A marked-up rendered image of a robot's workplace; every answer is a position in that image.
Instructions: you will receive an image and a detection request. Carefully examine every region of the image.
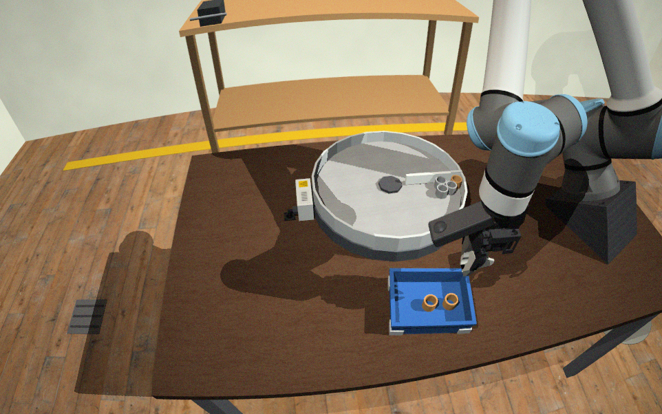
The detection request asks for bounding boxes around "grey metal ring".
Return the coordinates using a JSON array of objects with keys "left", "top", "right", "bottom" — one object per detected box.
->
[
  {"left": 434, "top": 176, "right": 447, "bottom": 189},
  {"left": 436, "top": 184, "right": 448, "bottom": 199},
  {"left": 446, "top": 181, "right": 457, "bottom": 195}
]

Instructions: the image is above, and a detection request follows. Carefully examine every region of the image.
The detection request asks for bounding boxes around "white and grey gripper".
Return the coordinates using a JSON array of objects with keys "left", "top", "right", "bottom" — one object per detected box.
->
[{"left": 460, "top": 200, "right": 529, "bottom": 276}]

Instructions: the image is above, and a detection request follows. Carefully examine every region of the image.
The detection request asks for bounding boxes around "bronze bushing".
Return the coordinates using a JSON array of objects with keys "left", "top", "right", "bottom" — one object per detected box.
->
[
  {"left": 422, "top": 294, "right": 438, "bottom": 312},
  {"left": 451, "top": 175, "right": 462, "bottom": 189},
  {"left": 442, "top": 293, "right": 458, "bottom": 310}
]

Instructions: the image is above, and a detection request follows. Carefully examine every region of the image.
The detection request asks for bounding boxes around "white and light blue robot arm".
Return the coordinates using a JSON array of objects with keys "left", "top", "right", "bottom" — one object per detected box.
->
[{"left": 428, "top": 0, "right": 662, "bottom": 247}]

